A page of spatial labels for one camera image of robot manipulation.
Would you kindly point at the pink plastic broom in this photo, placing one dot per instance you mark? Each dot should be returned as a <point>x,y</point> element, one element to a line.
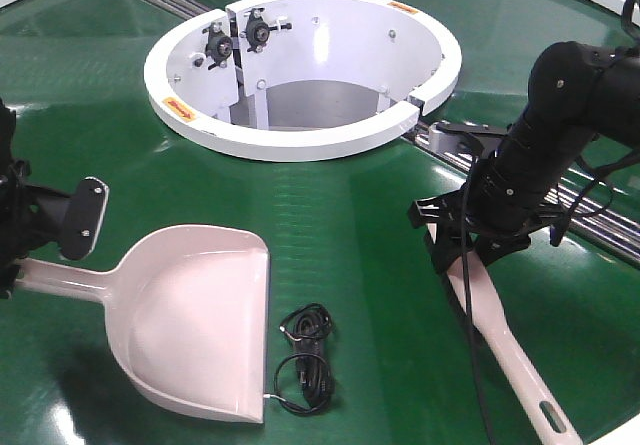
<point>543,411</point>

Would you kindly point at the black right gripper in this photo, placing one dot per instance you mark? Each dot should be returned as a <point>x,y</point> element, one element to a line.
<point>497,240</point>

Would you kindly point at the orange rear warning sticker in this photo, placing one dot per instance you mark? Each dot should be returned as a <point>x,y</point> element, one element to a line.
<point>403,7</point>

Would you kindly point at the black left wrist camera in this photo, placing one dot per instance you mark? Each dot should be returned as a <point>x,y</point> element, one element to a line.
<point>72,221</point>

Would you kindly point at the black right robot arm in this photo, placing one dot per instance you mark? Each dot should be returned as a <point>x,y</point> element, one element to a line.
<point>575,92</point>

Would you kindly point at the orange arrow warning sticker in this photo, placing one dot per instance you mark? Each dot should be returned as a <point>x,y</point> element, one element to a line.
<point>180,109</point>

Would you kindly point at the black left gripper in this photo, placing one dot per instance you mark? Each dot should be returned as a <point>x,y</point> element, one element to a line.
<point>23,225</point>

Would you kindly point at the black bearing mount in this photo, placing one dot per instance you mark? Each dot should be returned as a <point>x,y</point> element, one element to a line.
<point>219,46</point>
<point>257,31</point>

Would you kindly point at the pink plastic dustpan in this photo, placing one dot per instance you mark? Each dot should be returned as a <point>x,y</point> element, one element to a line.
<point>185,316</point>

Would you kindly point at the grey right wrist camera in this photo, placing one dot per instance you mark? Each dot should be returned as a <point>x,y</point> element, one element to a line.
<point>462,138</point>

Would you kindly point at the right black bearing mount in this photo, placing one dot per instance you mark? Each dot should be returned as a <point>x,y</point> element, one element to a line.
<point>257,31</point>

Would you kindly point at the right steel conveyor rollers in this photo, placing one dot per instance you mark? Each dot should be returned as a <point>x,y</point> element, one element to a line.
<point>594,220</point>

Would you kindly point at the green conveyor belt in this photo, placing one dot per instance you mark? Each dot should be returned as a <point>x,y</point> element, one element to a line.
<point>337,232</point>

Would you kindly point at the left black bearing mount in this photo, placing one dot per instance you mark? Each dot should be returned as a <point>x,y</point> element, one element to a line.
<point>219,46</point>

